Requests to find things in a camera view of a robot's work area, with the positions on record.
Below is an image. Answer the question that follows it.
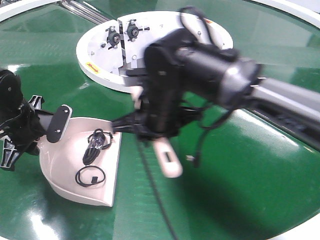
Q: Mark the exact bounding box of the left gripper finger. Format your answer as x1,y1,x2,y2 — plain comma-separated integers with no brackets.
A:
0,138,22,172
28,95,45,110

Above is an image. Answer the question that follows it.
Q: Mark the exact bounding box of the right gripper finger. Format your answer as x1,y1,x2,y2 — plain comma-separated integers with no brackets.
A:
111,111,145,135

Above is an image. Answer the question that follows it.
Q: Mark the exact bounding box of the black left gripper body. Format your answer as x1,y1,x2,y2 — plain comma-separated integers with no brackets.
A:
0,100,54,155

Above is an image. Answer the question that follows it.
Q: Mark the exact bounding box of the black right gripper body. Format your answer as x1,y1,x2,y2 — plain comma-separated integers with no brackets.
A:
144,43,202,138

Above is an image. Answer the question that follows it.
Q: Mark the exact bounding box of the thick black cable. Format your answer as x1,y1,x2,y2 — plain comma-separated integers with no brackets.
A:
82,131,107,166

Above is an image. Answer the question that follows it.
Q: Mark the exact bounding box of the pink hand brush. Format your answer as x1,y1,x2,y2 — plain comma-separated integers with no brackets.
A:
129,86,183,178

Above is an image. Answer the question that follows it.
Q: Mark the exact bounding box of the pink plastic dustpan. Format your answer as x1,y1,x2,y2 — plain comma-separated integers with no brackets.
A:
38,117,122,207

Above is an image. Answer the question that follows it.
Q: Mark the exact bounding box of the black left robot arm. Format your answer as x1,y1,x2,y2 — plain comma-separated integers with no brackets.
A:
0,69,53,171

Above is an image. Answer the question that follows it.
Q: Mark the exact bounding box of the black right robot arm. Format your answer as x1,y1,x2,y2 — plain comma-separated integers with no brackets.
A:
112,28,320,139

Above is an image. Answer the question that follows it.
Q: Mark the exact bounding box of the orange warning label front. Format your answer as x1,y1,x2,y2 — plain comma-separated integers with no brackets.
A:
85,61,101,75

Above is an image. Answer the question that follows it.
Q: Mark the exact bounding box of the black bearing right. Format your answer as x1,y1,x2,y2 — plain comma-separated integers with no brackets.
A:
126,19,150,42

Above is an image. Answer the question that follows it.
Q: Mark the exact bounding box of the black bearing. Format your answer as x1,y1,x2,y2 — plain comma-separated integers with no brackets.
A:
105,26,121,50
126,19,150,42

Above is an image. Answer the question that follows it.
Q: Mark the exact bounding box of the black bearing left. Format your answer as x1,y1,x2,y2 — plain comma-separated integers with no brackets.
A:
105,26,121,50

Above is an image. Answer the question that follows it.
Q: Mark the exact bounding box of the white outer rim left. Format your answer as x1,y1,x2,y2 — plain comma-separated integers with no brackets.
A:
0,0,60,22

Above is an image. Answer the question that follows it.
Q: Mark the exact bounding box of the white rim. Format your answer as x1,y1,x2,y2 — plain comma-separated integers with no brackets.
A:
0,0,60,22
253,0,320,28

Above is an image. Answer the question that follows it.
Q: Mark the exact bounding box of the steel rollers upper left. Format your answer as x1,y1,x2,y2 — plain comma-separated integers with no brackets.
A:
60,0,110,25

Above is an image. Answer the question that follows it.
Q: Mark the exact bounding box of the white outer rim right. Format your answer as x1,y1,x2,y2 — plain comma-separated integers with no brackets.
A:
253,0,320,28

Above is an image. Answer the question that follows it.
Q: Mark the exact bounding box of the white inner ring guard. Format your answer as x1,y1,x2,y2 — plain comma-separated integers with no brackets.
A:
76,11,234,93

